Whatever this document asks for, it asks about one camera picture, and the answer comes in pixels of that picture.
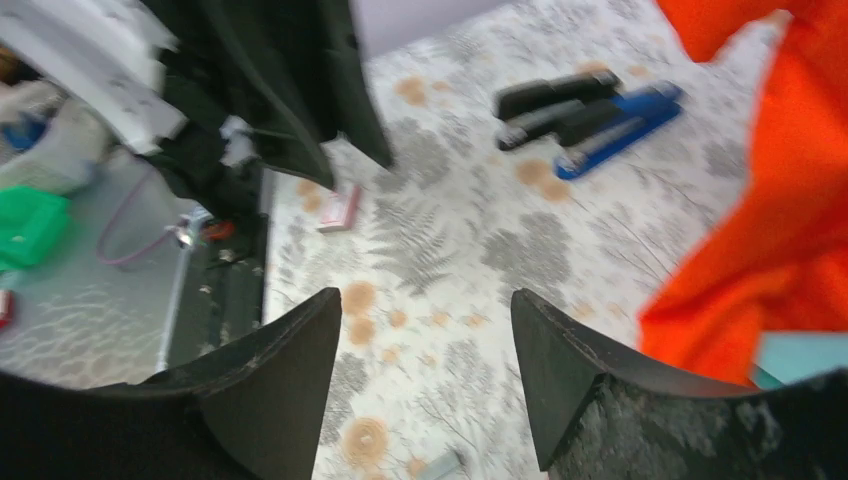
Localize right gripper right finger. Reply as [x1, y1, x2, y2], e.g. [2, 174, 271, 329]
[510, 289, 847, 479]

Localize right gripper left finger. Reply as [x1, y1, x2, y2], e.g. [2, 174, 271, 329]
[1, 287, 342, 479]

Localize blue stapler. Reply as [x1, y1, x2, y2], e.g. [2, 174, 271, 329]
[554, 81, 684, 181]

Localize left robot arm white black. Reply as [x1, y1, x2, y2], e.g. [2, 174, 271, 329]
[1, 1, 394, 221]

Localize teal t-shirt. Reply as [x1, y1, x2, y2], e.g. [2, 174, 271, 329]
[749, 332, 847, 389]

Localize red staple box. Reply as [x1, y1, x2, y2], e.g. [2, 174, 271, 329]
[0, 290, 15, 329]
[317, 184, 362, 234]

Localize orange t-shirt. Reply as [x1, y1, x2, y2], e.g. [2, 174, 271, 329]
[639, 1, 847, 385]

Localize floral table mat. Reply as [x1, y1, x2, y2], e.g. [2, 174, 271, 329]
[266, 1, 784, 479]

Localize green plastic bin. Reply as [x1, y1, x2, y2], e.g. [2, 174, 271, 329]
[1, 186, 70, 272]

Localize white plastic basket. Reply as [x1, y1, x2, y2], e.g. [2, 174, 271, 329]
[1, 80, 110, 195]

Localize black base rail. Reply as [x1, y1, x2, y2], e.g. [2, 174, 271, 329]
[156, 166, 274, 371]

